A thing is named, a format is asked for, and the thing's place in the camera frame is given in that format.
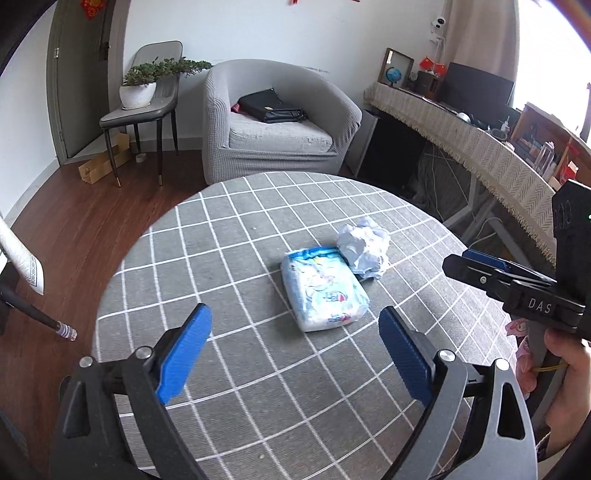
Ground grey dining chair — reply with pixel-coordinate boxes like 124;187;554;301
99;40;183;187

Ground small red flags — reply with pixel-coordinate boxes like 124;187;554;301
420;57;447;77

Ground grey armchair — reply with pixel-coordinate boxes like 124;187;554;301
201;59;362;184

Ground grey door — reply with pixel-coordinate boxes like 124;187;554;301
47;1;115;165

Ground beige curtain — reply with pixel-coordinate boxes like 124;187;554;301
441;0;520;81

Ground grey checked round tablecloth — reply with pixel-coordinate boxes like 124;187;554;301
91;171;523;480

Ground white patterned tablecloth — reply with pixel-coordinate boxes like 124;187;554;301
0;218;45;295

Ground black leather bag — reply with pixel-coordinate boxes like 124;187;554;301
238;89;308;124

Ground light blue paper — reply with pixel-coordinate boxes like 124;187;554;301
337;217;391;280

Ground cardboard box on floor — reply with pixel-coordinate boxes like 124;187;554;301
78;133;131;185

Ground white security camera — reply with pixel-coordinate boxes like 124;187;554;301
431;16;447;42

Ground person's right hand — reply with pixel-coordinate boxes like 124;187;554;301
514;329;591;455

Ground blue white tissue pack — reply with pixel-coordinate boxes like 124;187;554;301
280;246;370;333

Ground black computer monitor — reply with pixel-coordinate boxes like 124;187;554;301
438;62;514;127

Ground red door decoration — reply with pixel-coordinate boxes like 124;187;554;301
80;0;107;20

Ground white potted green plant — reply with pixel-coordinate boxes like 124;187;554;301
119;57;212;110

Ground black table leg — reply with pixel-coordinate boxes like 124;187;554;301
1;283;77;342

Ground beige fringed desk cloth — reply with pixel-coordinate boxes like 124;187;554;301
363;82;557;264

